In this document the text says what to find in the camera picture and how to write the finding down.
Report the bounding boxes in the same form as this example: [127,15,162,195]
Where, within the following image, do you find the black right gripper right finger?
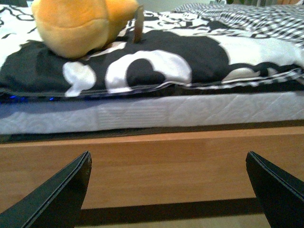
[246,151,304,228]

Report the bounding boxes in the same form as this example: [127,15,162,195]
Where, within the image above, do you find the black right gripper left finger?
[0,151,92,228]

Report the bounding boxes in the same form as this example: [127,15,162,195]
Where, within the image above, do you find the orange plush dinosaur toy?
[31,0,139,58]

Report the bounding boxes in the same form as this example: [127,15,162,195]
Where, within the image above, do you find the white quilted mattress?
[0,91,304,134]

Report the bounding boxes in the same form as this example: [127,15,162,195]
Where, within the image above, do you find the checkered pillow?
[173,3,304,49]

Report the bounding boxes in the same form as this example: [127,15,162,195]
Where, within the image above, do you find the black white patterned duvet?
[0,5,304,99]

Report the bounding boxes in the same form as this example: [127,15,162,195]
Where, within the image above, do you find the paper toy tag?
[133,5,144,43]

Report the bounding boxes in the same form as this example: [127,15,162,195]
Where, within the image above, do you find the wooden bed frame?
[0,126,304,210]

